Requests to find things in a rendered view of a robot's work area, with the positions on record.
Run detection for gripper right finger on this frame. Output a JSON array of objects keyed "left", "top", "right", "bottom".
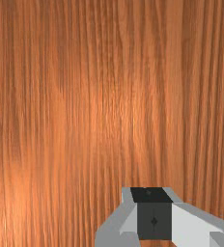
[{"left": 148, "top": 186, "right": 224, "bottom": 247}]

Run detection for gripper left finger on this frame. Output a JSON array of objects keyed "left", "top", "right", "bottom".
[{"left": 94, "top": 186, "right": 155, "bottom": 247}]

